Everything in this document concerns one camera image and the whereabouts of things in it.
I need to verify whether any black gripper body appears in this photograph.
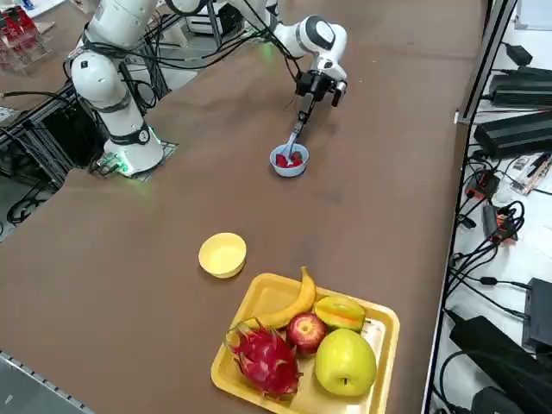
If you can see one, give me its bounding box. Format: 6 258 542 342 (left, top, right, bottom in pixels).
295 70 338 104

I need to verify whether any pale blue plastic spoon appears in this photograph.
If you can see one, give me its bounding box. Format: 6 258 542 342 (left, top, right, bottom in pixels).
282 127 305 167

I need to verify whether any light blue bowl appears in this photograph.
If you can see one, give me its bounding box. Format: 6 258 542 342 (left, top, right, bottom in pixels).
269 143 311 178

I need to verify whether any yellow bowl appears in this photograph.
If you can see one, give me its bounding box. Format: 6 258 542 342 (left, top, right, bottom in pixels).
198 232 248 279

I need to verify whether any white appliance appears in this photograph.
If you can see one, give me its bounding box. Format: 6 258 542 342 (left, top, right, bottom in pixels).
188 6 216 35

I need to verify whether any yellow plastic tray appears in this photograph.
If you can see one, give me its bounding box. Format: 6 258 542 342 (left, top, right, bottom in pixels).
210 272 401 414

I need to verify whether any yellow banana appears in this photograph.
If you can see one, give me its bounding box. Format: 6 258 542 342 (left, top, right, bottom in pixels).
243 266 317 329

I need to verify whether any red and black device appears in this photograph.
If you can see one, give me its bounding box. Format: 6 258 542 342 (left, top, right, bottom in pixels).
467 169 501 200

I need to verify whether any yellow star fruit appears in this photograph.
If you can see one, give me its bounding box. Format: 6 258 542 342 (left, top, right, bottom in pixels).
312 296 367 332

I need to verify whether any long black power supply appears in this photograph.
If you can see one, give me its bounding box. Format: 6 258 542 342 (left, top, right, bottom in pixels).
473 110 552 157
489 66 552 109

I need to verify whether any small black power adapter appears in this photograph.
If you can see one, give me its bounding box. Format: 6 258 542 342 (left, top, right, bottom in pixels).
504 42 534 66

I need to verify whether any red apple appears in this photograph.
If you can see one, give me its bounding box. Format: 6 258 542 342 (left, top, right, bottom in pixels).
285 313 327 354

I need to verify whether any orange and black device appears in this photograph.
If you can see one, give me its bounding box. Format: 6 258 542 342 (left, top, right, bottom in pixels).
481 201 526 246

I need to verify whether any small circuit board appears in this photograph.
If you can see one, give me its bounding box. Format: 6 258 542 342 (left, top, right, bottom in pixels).
511 153 552 198

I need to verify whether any black metal rack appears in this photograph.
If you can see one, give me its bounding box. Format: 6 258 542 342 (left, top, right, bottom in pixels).
0 90 111 195

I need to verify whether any pink dragon fruit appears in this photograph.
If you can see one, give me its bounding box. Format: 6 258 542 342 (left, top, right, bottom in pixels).
223 317 304 400

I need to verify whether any large yellow-green apple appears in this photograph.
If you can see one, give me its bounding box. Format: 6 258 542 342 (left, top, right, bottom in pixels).
313 328 378 397

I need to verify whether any clear acrylic shelf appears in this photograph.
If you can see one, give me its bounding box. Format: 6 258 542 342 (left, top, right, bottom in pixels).
0 8 56 78

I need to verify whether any large black power adapter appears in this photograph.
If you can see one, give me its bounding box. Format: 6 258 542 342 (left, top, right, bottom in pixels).
448 316 552 414

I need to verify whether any black box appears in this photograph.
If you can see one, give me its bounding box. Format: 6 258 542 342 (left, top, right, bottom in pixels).
521 278 552 353

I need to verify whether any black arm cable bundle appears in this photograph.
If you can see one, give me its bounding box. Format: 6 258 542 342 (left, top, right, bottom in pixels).
85 0 303 113

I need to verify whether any aluminium frame post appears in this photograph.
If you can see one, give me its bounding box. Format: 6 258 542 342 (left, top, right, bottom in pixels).
455 0 518 126

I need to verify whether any aluminium rail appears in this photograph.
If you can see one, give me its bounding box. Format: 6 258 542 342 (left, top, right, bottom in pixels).
0 348 94 414

